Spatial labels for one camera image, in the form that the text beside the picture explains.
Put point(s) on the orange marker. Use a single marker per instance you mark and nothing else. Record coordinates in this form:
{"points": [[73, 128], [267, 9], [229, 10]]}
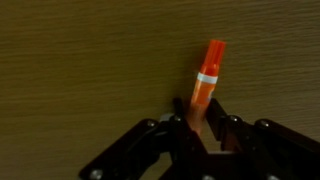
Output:
{"points": [[208, 86]]}

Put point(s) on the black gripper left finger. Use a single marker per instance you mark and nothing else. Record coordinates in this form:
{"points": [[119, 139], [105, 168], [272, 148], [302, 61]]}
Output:
{"points": [[150, 150]]}

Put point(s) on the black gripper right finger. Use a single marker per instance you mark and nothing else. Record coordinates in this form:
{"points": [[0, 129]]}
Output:
{"points": [[266, 150]]}

